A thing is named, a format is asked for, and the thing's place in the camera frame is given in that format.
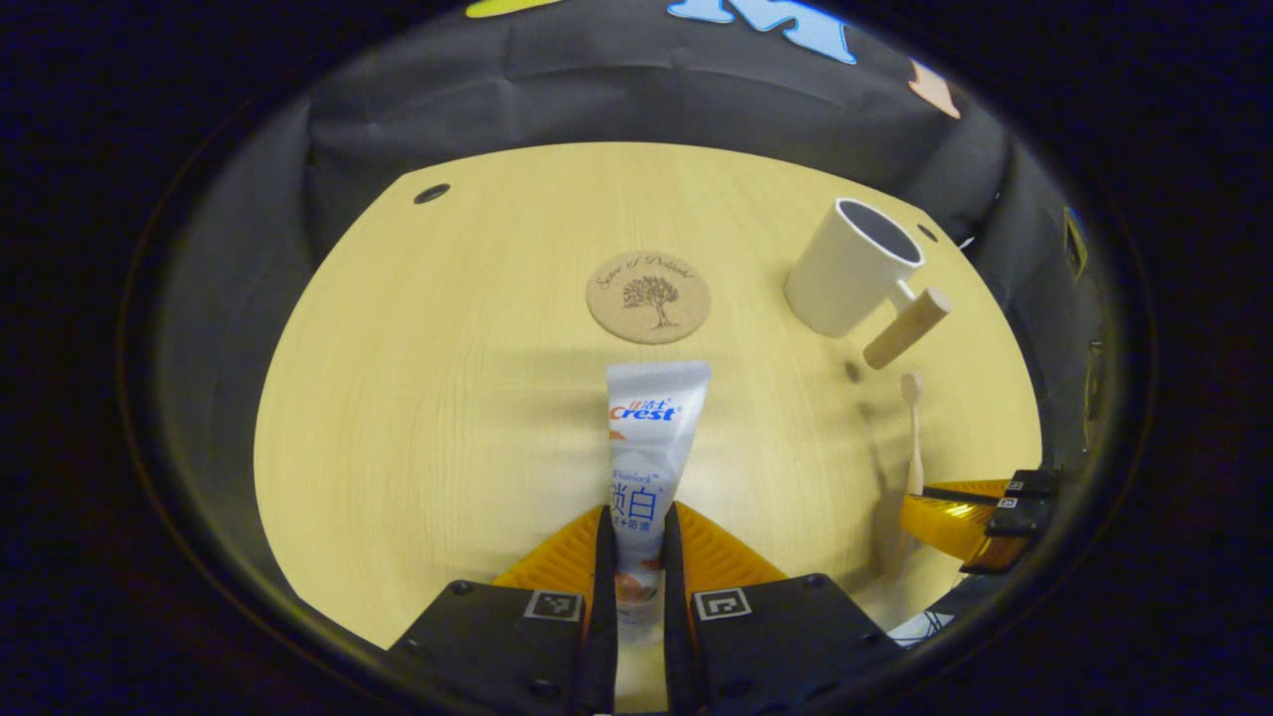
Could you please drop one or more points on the white toothpaste tube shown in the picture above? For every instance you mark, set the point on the white toothpaste tube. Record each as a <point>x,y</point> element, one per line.
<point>651,457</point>

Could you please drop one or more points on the pale toothbrush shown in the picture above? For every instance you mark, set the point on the pale toothbrush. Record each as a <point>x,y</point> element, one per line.
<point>914,438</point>

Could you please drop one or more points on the black backdrop cloth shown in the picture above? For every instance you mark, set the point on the black backdrop cloth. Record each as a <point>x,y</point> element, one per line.
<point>597,89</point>

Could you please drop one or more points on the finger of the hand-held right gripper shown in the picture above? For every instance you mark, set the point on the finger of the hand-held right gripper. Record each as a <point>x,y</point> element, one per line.
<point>1014,522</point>
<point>1034,482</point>

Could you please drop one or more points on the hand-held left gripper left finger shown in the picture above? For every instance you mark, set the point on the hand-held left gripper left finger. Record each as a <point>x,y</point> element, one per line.
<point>605,597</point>

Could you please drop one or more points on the round cork coaster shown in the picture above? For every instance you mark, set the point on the round cork coaster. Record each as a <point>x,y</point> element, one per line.
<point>648,298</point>

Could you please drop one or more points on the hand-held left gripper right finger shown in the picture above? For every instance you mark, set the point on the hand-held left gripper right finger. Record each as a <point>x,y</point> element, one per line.
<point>676,597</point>

